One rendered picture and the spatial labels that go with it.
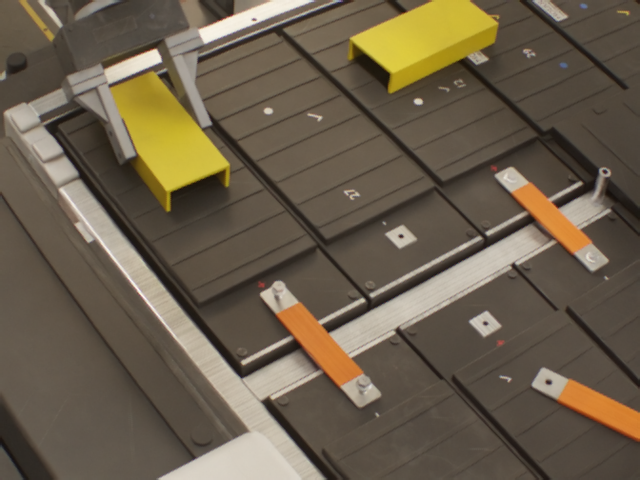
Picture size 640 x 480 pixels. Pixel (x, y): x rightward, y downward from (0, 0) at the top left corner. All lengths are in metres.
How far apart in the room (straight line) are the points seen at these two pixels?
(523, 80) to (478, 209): 0.20
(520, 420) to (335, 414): 0.16
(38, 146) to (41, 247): 0.26
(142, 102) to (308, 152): 0.18
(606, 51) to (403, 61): 0.26
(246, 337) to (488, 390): 0.22
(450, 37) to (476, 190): 0.20
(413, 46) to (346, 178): 0.19
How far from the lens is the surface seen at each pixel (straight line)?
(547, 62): 1.56
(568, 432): 1.23
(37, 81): 1.68
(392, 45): 1.49
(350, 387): 1.23
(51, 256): 1.17
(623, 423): 1.24
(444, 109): 1.47
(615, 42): 1.62
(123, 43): 1.37
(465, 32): 1.53
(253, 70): 1.49
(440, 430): 1.20
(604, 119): 1.50
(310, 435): 1.20
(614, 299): 1.33
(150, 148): 1.36
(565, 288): 1.34
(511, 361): 1.26
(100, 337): 1.12
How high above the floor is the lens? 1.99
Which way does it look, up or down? 48 degrees down
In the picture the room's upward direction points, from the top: 7 degrees clockwise
